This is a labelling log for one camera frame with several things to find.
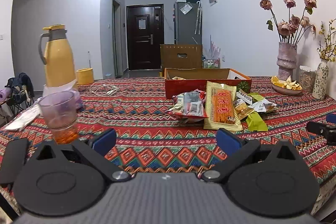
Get brown cardboard carton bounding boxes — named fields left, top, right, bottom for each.
left=160, top=44, right=202, bottom=70

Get bowl of orange peels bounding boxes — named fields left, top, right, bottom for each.
left=270, top=76, right=303, bottom=96

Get storage rack with bottles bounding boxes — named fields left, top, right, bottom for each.
left=203, top=59, right=221, bottom=69

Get pink ceramic vase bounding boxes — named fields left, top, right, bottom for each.
left=277, top=43, right=297, bottom=80

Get floral white vase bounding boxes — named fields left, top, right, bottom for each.
left=312, top=59, right=329, bottom=100

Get large yellow-green snack pack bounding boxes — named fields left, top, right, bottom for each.
left=246, top=93, right=268, bottom=132

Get small yellow cup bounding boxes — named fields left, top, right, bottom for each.
left=76, top=68, right=94, bottom=85

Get yellow blossom branches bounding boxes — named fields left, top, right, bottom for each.
left=317, top=19, right=335, bottom=63

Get grey refrigerator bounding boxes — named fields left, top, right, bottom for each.
left=174, top=1, right=202, bottom=45

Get red silver snack bag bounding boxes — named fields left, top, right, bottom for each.
left=166, top=89, right=207, bottom=122

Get golden orange stick snack pack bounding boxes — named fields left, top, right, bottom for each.
left=204, top=81, right=243, bottom=132

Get small green white packet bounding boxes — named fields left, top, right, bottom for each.
left=249, top=98, right=278, bottom=113

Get white grey snack packet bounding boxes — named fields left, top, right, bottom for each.
left=236, top=89, right=253, bottom=105

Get white cable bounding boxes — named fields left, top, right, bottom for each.
left=89, top=82, right=120, bottom=97

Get dried pink roses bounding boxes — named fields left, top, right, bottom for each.
left=259, top=0, right=317, bottom=46

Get yellow thermos jug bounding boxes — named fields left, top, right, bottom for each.
left=38, top=24, right=77, bottom=89

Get dark entrance door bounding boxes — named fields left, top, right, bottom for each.
left=126, top=4, right=165, bottom=71

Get clear plastic cup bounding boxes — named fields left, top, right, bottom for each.
left=38, top=91, right=79, bottom=144

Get red cardboard snack box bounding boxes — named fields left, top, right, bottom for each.
left=164, top=68, right=252, bottom=99

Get pumpkin seed crisp packet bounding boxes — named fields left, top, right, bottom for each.
left=233, top=99, right=254, bottom=120

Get clear jar with lid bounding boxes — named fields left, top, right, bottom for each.
left=299, top=65, right=316, bottom=93

